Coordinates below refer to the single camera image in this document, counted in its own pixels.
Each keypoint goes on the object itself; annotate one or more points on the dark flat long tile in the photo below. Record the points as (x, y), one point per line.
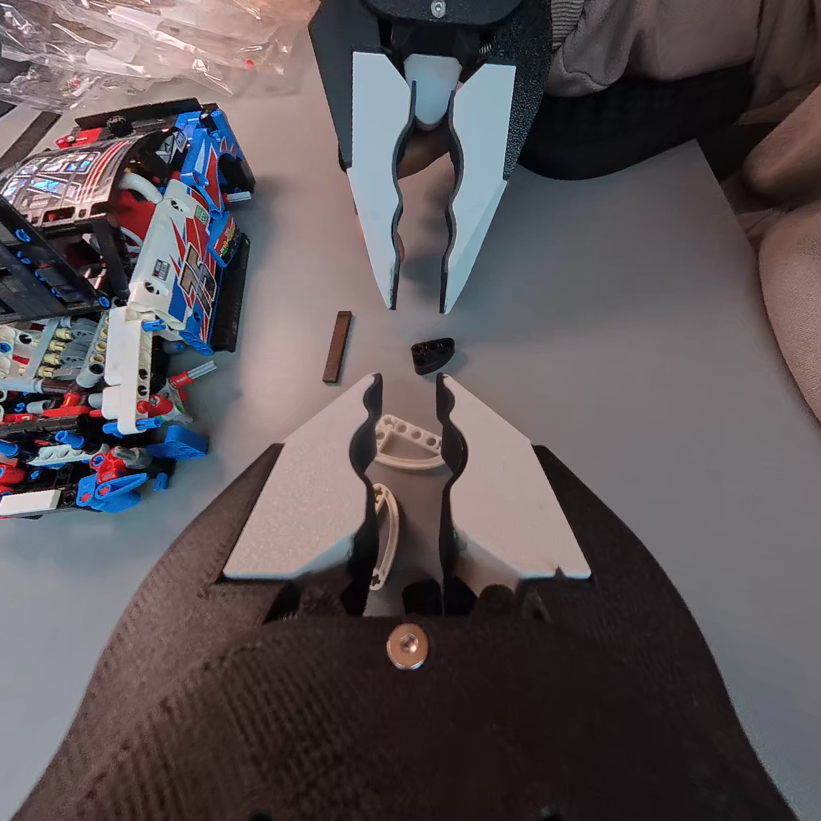
(337, 346)

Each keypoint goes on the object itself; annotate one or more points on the person's right forearm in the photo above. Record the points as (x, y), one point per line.
(641, 38)

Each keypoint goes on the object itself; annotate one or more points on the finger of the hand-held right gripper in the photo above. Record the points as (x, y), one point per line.
(484, 160)
(375, 160)

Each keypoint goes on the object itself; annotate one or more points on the small black curved brick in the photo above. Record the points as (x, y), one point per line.
(435, 355)

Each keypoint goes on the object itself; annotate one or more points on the white curved frame brick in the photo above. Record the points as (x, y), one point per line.
(390, 532)
(401, 428)

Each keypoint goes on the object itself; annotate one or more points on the clear plastic bags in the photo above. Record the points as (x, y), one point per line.
(128, 38)

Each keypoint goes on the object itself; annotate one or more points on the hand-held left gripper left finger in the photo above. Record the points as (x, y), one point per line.
(301, 513)

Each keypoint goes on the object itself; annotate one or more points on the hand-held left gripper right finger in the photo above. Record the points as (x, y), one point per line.
(513, 513)

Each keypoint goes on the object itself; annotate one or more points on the black cloth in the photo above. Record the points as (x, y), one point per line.
(628, 134)

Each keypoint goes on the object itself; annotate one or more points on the toy brick race car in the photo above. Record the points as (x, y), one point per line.
(160, 256)

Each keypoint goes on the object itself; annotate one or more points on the person's right hand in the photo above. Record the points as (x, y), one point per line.
(423, 156)

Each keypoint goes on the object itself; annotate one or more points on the person's beige hoodie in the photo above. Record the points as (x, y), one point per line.
(795, 308)

